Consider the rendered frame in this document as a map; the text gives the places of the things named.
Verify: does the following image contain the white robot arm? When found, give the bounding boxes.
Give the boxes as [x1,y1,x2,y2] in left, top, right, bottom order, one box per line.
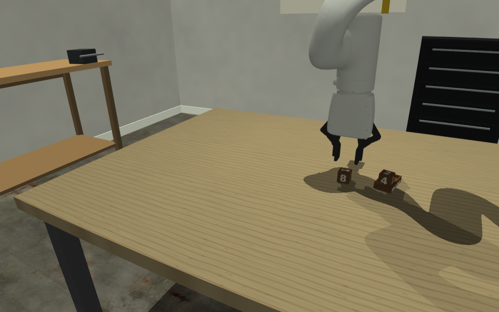
[309,0,382,94]

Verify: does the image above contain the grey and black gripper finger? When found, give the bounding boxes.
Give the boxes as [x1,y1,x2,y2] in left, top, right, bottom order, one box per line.
[320,122,341,161]
[354,123,381,165]

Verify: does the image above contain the brown number cube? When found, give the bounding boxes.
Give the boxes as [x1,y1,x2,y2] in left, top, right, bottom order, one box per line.
[378,169,395,186]
[337,167,352,184]

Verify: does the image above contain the brown wooden tray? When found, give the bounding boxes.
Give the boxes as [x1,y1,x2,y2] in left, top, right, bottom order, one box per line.
[373,174,402,193]

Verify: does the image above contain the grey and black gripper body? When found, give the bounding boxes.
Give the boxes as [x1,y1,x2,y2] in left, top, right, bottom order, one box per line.
[327,90,375,139]

